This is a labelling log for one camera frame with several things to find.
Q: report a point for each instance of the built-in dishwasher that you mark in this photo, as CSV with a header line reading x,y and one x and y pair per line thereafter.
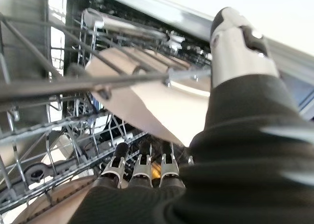
x,y
184,17

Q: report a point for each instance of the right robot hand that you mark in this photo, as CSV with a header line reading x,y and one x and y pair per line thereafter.
x,y
245,160

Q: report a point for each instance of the cream round plate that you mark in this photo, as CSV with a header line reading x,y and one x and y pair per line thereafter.
x,y
159,106
56,204

